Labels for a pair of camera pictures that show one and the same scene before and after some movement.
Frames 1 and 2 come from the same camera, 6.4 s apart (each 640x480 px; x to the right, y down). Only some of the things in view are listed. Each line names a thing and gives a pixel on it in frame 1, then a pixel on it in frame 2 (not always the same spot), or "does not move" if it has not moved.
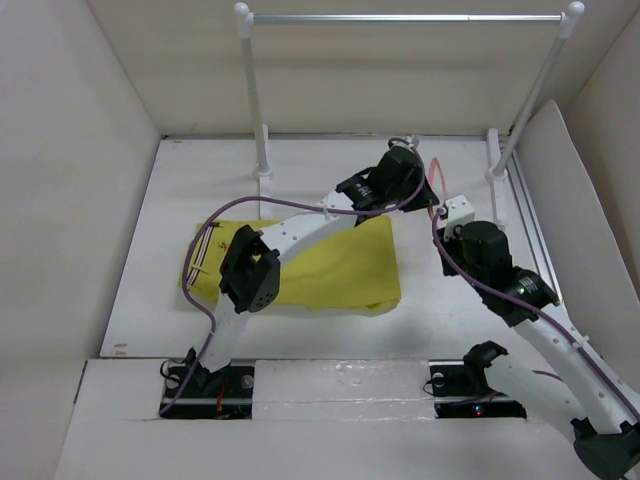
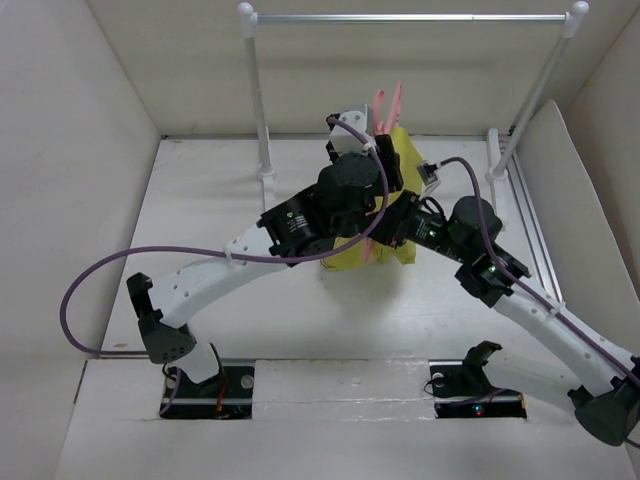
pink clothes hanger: (436, 160) to (382, 129)
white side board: (587, 267) does not move
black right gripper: (448, 244) to (398, 218)
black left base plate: (227, 393) does not move
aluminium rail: (532, 214) does not move
